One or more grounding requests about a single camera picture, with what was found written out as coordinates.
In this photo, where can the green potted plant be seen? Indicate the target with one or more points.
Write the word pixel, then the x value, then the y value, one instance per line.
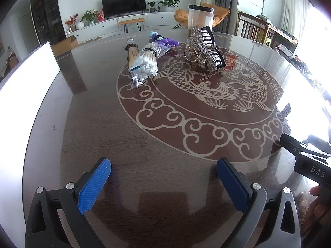
pixel 168 3
pixel 89 16

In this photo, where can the red gift box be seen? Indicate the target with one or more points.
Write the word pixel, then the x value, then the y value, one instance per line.
pixel 100 16

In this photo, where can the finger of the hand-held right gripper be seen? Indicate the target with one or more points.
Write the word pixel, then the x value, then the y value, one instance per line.
pixel 291 143
pixel 319 142

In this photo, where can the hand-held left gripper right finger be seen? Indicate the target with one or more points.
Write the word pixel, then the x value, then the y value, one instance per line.
pixel 232 183

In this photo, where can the person's right hand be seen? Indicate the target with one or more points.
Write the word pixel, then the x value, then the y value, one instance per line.
pixel 323 211

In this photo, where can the wooden chair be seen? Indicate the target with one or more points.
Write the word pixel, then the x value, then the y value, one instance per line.
pixel 252 27

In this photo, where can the cardboard box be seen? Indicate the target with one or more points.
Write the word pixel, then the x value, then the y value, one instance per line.
pixel 64 46

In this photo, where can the red flowers in vase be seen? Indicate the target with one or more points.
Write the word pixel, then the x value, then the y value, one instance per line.
pixel 73 22

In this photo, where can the teal plastic clip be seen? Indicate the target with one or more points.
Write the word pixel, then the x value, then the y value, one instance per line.
pixel 153 34

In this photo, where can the small potted plant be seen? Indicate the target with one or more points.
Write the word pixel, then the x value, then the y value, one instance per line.
pixel 151 6

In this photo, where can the clear cylindrical container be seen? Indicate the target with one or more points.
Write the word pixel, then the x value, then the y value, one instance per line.
pixel 201 18

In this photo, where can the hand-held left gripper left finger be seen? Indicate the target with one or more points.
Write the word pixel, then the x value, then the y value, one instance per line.
pixel 94 183

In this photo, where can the brown cylindrical tube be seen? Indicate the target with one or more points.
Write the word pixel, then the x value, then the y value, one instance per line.
pixel 132 53

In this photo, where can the white television cabinet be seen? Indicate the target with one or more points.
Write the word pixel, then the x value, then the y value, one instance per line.
pixel 111 27

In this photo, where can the cluttered wooden sideboard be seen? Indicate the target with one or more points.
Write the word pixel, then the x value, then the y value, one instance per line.
pixel 297 49

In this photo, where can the black television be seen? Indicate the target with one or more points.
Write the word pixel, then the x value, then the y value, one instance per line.
pixel 123 4

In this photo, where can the orange lounge chair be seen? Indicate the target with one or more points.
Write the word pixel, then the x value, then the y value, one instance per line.
pixel 222 14

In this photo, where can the white storage box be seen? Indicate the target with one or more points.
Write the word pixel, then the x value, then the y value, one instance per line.
pixel 25 82

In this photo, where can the rhinestone hair claw clip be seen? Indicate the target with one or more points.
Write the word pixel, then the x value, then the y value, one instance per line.
pixel 203 50

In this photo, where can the wooden bench stool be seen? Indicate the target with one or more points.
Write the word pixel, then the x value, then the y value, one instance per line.
pixel 131 22

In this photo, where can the bag of cotton swabs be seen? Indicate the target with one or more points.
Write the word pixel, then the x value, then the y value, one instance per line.
pixel 144 63

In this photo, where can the dark glass cabinet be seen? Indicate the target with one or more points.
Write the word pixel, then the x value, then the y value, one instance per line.
pixel 46 13

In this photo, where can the purple plastic toy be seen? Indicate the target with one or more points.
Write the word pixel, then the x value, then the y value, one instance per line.
pixel 166 42

